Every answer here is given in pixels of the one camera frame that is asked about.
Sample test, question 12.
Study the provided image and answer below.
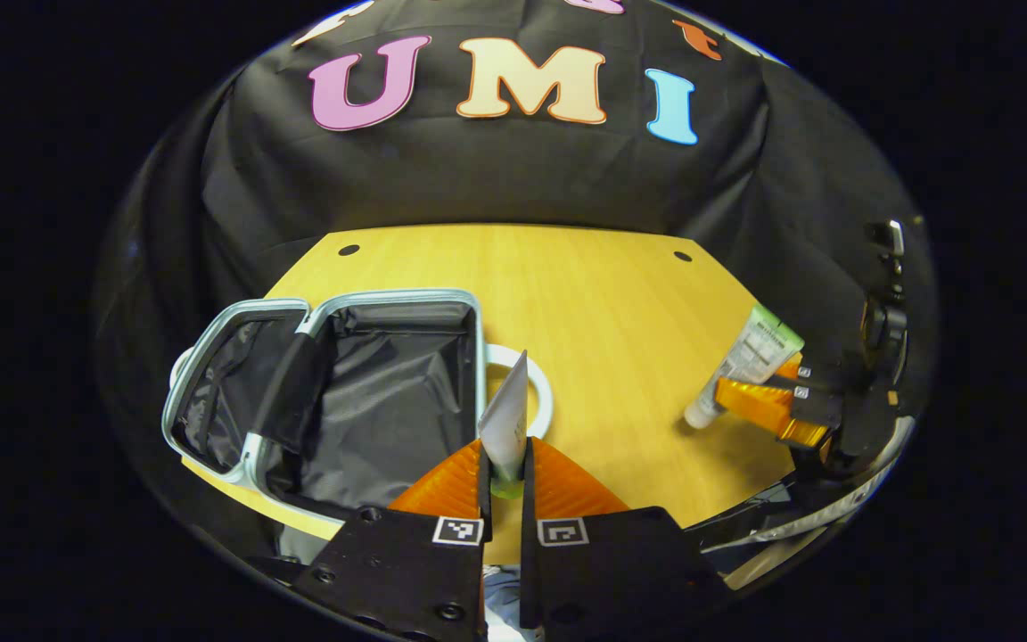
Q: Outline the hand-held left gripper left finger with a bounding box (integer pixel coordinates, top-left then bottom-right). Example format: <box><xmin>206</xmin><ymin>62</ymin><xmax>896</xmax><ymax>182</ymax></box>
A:
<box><xmin>293</xmin><ymin>437</ymin><xmax>493</xmax><ymax>642</ymax></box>

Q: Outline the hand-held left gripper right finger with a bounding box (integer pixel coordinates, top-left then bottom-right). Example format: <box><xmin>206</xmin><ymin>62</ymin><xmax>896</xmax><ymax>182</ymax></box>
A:
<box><xmin>519</xmin><ymin>435</ymin><xmax>732</xmax><ymax>641</ymax></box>

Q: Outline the white skincare tube green end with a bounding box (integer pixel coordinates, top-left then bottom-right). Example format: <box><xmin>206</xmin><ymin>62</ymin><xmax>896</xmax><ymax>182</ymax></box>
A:
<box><xmin>683</xmin><ymin>305</ymin><xmax>806</xmax><ymax>431</ymax></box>

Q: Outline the white suitcase with silver frame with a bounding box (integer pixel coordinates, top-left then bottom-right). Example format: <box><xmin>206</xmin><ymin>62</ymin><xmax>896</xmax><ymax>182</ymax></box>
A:
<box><xmin>161</xmin><ymin>287</ymin><xmax>555</xmax><ymax>536</ymax></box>

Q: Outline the silver skincare tube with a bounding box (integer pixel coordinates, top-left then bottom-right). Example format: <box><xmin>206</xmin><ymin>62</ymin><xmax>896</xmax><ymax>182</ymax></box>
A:
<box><xmin>478</xmin><ymin>350</ymin><xmax>530</xmax><ymax>498</ymax></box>

